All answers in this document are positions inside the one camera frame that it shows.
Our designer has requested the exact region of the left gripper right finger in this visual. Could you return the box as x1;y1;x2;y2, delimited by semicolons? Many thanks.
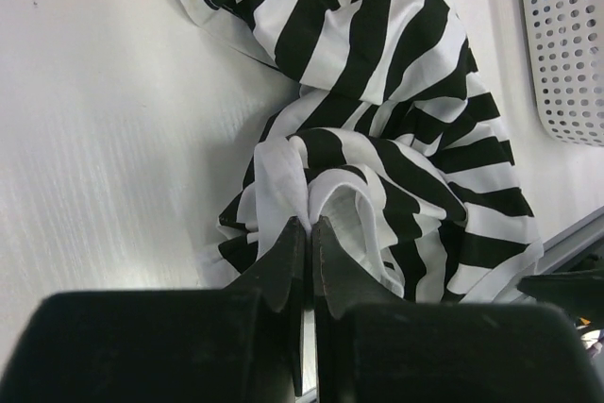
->
310;216;403;402

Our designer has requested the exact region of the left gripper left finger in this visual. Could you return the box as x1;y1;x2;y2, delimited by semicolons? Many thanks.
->
226;217;306;396

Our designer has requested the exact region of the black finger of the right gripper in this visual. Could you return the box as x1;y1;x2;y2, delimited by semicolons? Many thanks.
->
517;269;603;309

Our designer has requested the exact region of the black white striped tank top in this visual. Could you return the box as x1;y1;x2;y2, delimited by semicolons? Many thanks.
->
179;0;544;302

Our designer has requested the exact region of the white perforated laundry basket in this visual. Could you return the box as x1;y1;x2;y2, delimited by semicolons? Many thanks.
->
523;0;603;147

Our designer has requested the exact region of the aluminium mounting rail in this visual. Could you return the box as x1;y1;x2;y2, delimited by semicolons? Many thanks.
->
494;207;603;303

